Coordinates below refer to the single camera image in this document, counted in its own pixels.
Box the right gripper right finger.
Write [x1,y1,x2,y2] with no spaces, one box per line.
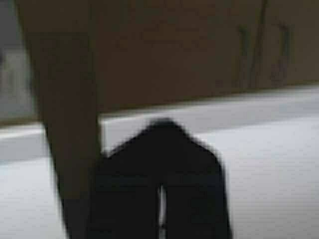
[160,119,233,239]

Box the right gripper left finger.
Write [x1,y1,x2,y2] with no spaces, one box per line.
[86,119,164,239]

